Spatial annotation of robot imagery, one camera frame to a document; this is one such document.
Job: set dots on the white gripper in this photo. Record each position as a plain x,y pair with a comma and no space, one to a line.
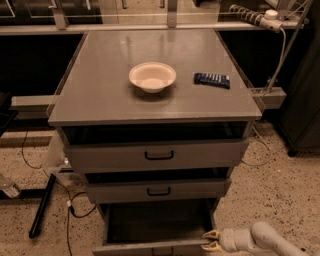
228,239

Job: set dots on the grey bottom drawer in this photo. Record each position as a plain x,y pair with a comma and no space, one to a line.
159,228

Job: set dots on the grey drawer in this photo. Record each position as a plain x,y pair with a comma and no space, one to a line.
156,156
159,228
157,190

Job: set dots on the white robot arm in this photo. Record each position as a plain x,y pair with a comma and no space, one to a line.
261,239

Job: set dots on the grey middle drawer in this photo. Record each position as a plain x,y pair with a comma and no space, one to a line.
157,190

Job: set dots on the grey drawer cabinet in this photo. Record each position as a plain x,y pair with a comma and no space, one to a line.
99,105

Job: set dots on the grey top drawer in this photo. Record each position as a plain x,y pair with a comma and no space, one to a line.
156,156

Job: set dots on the dark cabinet right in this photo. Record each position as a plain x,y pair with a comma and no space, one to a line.
299,117

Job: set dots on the dark blue snack packet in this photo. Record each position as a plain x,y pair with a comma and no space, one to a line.
210,79

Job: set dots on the white paper bowl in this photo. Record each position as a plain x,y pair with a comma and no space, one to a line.
152,77

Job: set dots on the black floor bar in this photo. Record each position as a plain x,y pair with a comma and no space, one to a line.
36,225

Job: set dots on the clear plastic bottle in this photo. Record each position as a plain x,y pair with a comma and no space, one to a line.
9,187

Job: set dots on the white power strip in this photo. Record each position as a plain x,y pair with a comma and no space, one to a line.
269,20

